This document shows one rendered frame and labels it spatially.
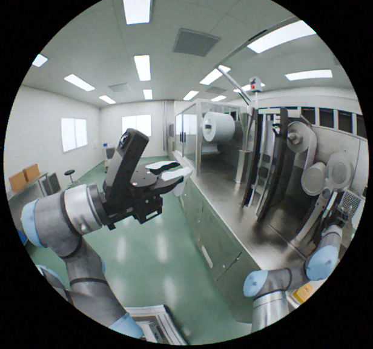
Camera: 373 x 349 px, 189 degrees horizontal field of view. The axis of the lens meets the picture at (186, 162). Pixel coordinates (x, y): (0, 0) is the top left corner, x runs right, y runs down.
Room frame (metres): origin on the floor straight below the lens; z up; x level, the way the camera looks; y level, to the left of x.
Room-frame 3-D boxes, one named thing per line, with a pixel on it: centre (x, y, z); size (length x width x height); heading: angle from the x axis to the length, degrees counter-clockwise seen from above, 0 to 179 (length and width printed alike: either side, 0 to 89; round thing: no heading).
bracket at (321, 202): (0.12, -0.52, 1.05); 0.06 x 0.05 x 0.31; 105
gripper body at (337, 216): (0.00, -0.47, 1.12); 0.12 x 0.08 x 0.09; 105
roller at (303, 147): (0.37, -0.63, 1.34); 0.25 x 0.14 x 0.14; 105
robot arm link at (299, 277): (-0.03, -0.30, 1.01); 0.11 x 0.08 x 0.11; 68
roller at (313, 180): (0.24, -0.66, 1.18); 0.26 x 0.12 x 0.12; 105
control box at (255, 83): (0.63, -0.45, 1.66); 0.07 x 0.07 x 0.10; 15
